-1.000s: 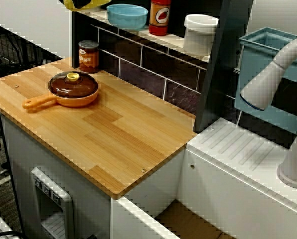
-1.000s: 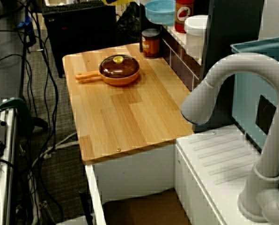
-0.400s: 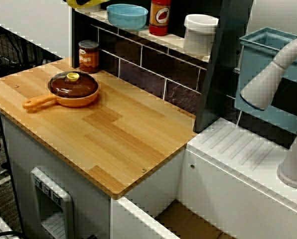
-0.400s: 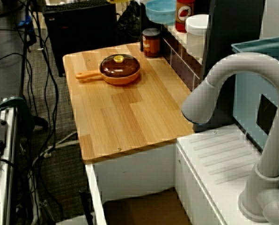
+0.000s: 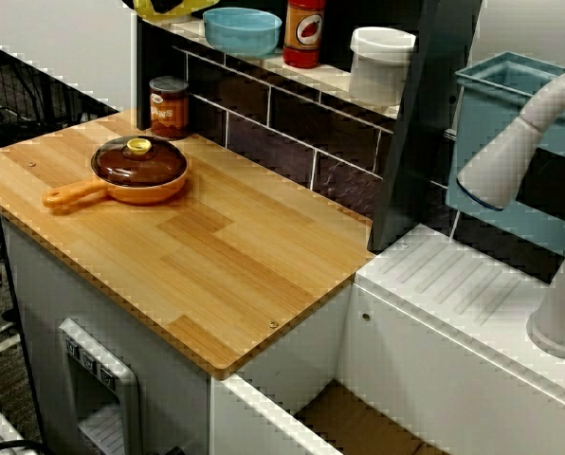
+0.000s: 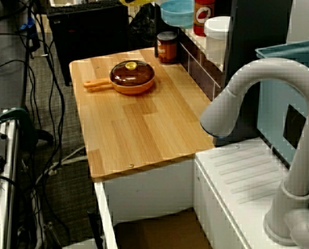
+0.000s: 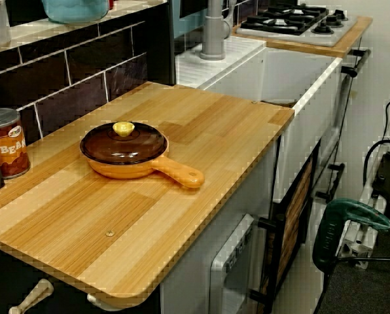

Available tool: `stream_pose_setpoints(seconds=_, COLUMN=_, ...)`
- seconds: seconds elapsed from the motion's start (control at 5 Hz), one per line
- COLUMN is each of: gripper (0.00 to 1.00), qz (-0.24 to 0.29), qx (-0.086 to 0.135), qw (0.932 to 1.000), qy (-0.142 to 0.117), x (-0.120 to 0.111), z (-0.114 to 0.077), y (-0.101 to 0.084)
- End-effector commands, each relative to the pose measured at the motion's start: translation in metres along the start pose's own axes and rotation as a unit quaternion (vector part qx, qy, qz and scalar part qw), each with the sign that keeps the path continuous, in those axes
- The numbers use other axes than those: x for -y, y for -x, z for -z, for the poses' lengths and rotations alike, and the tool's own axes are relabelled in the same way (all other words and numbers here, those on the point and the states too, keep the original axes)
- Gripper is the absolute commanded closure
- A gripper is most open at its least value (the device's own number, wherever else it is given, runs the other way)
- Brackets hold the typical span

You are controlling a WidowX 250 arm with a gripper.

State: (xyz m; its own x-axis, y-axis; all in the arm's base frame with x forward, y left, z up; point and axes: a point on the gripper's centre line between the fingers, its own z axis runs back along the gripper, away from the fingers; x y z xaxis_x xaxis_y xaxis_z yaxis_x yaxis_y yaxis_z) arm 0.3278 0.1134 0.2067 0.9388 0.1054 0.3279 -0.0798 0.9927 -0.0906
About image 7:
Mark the grey toy stove hob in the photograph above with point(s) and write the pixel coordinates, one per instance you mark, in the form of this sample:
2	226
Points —
332	37

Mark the black stove grate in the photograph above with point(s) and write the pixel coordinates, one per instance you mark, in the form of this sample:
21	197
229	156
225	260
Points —
280	21

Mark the white round drawer knob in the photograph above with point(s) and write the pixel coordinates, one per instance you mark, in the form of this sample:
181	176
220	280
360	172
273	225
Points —
98	301

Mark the toy beans can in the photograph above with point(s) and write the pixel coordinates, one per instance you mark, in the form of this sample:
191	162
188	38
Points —
11	153

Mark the wooden crate front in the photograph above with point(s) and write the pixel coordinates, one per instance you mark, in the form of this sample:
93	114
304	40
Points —
296	212

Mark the dark grey shelf panel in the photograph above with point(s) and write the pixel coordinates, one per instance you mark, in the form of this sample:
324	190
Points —
160	42

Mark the orange toy frying pan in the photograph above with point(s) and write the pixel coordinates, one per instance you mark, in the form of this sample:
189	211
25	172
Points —
178	171

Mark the grey toy dishwasher door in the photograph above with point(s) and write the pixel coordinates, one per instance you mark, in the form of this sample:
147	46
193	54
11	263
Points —
234	261

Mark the aluminium frame rail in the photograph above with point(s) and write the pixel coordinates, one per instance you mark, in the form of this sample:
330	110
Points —
352	248

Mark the white toy sink unit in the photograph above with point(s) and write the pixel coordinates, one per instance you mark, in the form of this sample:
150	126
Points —
280	75

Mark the brown lid with yellow knob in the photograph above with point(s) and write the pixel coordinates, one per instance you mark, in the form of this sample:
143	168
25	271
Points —
123	148

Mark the grey toy faucet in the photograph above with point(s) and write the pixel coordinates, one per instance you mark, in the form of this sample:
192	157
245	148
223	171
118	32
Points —
212	36

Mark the black stove knob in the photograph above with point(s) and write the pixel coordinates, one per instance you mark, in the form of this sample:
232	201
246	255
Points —
331	20
323	28
341	14

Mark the teal plastic bin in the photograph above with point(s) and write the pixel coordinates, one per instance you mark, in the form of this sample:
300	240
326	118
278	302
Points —
191	19

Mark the light blue plastic bowl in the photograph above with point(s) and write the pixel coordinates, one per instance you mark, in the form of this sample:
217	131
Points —
74	11

